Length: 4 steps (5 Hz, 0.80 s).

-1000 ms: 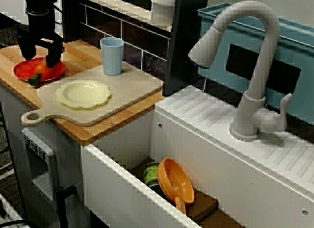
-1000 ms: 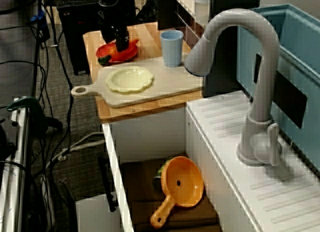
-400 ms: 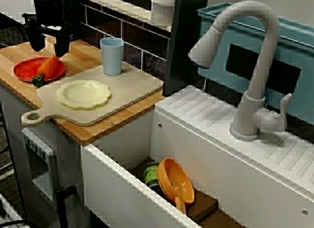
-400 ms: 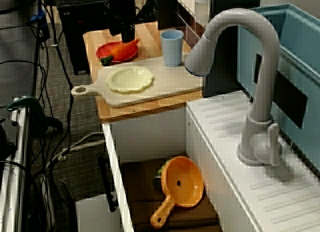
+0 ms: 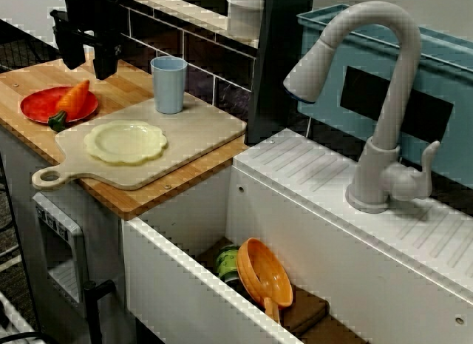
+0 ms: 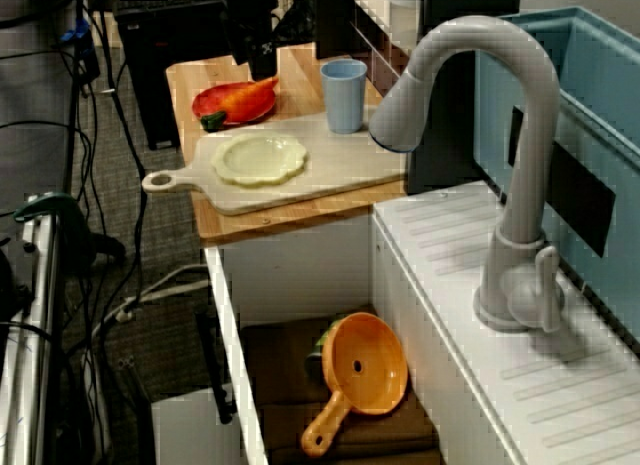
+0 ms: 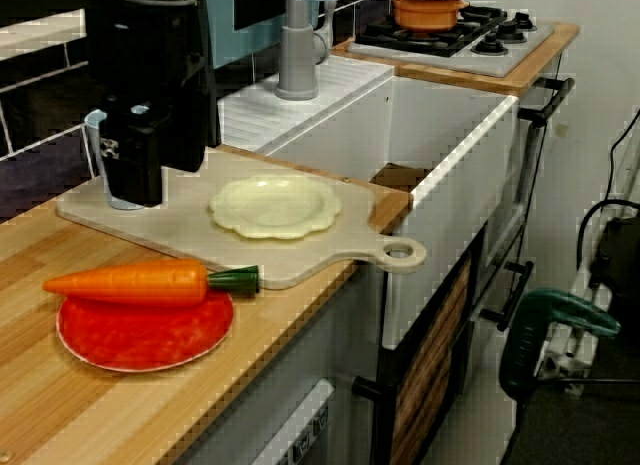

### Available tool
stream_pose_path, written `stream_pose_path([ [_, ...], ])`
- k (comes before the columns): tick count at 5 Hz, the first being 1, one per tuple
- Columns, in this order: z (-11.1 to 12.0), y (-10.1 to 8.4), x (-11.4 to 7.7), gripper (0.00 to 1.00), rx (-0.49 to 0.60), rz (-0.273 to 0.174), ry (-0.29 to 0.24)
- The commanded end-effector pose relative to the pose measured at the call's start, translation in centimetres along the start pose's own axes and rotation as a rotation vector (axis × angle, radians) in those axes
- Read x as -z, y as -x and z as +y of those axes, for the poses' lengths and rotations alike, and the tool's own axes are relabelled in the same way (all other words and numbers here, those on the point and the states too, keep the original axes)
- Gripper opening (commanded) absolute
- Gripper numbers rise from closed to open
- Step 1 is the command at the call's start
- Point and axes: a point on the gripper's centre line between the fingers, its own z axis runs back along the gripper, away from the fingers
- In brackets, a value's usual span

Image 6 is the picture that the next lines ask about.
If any light blue plastic cup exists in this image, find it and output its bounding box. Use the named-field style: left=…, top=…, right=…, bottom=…
left=319, top=58, right=369, bottom=135

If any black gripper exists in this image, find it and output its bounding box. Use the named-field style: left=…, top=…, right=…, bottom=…
left=223, top=0, right=279, bottom=81

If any orange toy carrot green stem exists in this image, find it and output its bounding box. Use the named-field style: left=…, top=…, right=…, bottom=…
left=199, top=76, right=280, bottom=132

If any grey cable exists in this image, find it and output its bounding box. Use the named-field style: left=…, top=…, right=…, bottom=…
left=92, top=263, right=211, bottom=336

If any grey toy faucet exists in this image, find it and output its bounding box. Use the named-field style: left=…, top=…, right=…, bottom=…
left=368, top=15, right=566, bottom=335

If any teal plastic bin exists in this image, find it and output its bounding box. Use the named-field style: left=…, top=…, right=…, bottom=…
left=474, top=5, right=640, bottom=356

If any beige cutting board with handle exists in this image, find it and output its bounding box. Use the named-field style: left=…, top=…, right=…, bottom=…
left=141, top=109, right=409, bottom=217

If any aluminium frame rail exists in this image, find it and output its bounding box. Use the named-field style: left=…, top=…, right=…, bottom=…
left=0, top=199, right=66, bottom=465

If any red round plate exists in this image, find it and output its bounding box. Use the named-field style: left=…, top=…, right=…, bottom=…
left=192, top=83, right=278, bottom=128

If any cream flower-shaped plate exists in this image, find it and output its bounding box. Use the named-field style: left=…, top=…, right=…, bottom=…
left=210, top=133, right=311, bottom=188

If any black upright post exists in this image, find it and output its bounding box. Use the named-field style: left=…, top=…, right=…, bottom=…
left=407, top=0, right=522, bottom=196

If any white toy sink basin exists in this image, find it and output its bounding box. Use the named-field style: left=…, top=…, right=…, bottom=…
left=202, top=179, right=640, bottom=465

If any blue connector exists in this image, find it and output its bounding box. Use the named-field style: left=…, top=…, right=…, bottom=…
left=59, top=18, right=90, bottom=44

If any green clamp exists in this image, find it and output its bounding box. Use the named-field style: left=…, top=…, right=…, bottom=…
left=12, top=192, right=126, bottom=266

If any orange toy strainer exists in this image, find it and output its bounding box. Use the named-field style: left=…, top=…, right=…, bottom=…
left=299, top=312, right=410, bottom=459

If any white round container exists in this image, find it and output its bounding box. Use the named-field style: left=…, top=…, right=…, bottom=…
left=385, top=0, right=424, bottom=49

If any black computer tower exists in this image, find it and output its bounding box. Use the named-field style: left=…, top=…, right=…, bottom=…
left=114, top=0, right=236, bottom=151

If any black cabinet door handle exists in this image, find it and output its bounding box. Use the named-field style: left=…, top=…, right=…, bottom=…
left=194, top=312, right=239, bottom=425

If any black tape patch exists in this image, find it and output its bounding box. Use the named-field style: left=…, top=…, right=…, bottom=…
left=508, top=106, right=616, bottom=259

